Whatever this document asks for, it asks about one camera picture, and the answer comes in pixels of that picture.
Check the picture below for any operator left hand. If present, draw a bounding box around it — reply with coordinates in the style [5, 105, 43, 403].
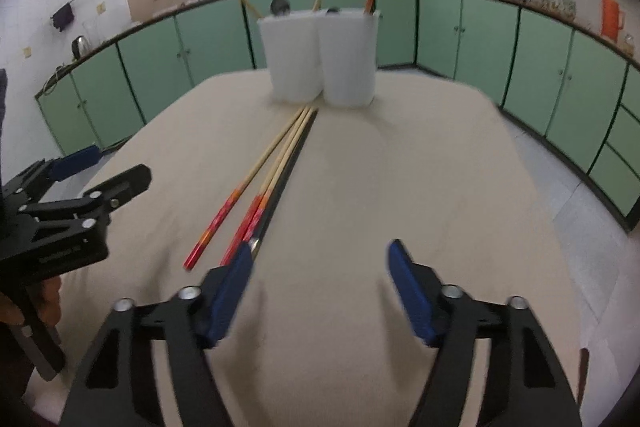
[0, 277, 62, 326]

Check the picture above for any green kitchen cabinet run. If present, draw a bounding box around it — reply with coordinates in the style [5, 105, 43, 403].
[36, 0, 639, 229]

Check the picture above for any black chopstick silver band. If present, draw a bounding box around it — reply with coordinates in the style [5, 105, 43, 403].
[248, 108, 318, 258]

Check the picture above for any steel electric kettle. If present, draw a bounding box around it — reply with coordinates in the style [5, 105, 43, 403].
[72, 35, 92, 61]

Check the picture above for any orange thermos jug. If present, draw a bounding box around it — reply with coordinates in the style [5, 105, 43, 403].
[600, 0, 625, 43]

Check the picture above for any white twin utensil holder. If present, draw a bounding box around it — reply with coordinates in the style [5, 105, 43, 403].
[258, 9, 380, 108]

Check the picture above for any metal ladle in holder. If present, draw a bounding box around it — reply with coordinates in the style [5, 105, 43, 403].
[269, 0, 291, 16]

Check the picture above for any glass jar on counter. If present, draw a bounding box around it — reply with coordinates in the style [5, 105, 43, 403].
[620, 34, 636, 57]

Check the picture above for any dark hanging cloth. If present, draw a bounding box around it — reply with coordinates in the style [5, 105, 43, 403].
[51, 2, 75, 32]

